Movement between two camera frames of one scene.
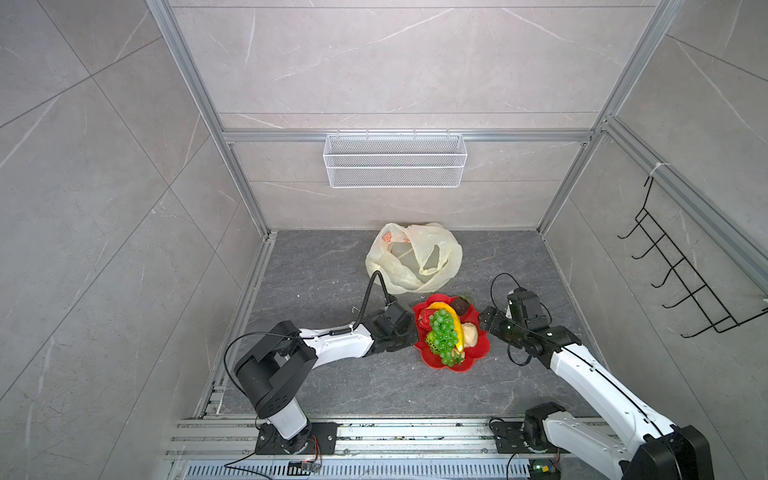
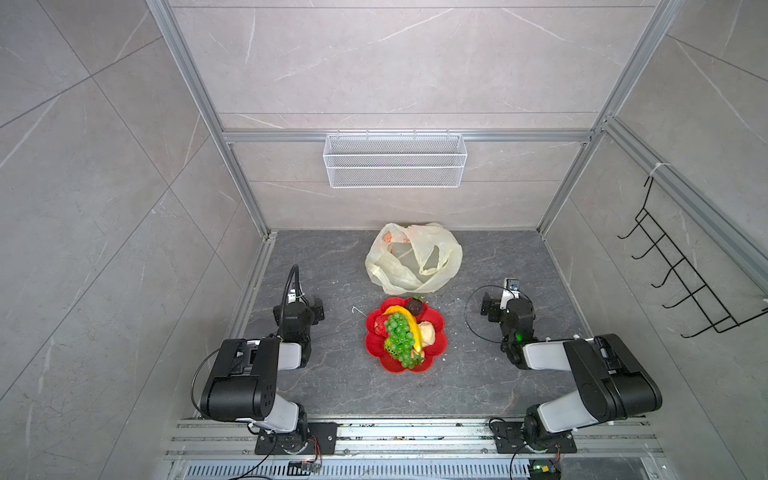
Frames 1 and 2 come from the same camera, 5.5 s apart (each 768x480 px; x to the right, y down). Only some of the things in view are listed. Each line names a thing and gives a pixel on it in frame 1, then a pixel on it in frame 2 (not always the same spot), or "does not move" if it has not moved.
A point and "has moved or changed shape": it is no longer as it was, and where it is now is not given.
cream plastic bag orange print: x=413 y=259 does not move
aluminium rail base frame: x=224 y=449 does not move
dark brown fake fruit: x=461 y=305 -> x=415 y=304
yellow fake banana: x=459 y=326 has moved or changed shape
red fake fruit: x=424 y=319 has moved or changed shape
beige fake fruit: x=470 y=334 -> x=427 y=333
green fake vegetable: x=443 y=339 has moved or changed shape
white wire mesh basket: x=394 y=160 does not move
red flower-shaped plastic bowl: x=472 y=316 has moved or changed shape
